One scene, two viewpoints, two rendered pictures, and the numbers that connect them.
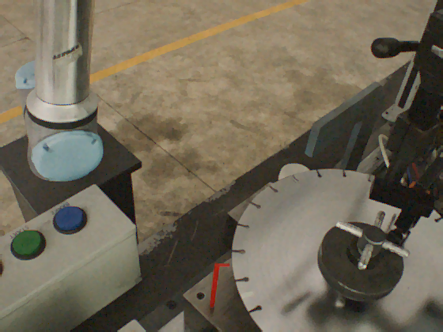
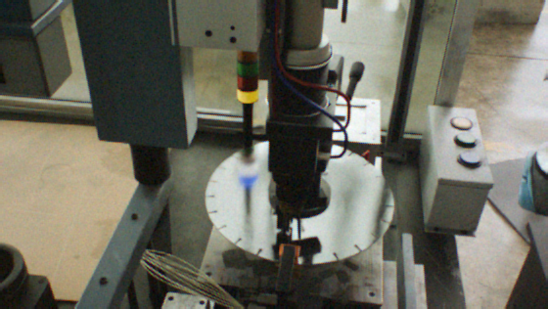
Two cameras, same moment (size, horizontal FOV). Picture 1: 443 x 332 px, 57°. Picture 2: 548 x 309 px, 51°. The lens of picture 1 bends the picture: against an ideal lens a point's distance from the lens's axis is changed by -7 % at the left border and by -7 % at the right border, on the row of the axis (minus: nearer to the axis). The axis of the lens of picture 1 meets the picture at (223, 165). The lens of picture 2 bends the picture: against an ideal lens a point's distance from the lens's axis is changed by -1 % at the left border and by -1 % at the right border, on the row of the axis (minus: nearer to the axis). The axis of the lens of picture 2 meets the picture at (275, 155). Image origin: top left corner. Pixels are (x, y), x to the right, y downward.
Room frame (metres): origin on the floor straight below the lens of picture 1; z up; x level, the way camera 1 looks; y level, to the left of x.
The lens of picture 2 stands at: (0.93, -0.65, 1.62)
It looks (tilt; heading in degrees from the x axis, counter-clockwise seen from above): 37 degrees down; 146
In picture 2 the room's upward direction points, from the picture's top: 2 degrees clockwise
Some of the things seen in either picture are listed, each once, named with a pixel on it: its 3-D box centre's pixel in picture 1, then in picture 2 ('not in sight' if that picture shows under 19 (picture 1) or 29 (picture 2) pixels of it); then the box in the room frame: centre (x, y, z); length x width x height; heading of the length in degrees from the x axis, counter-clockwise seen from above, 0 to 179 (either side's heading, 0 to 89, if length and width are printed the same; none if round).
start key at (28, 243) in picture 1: (28, 245); (465, 141); (0.31, 0.26, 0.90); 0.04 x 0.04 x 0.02
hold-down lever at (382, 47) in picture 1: (411, 52); (342, 79); (0.38, -0.17, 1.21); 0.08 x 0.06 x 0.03; 139
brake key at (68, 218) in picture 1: (70, 220); (469, 160); (0.37, 0.21, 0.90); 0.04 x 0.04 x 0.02
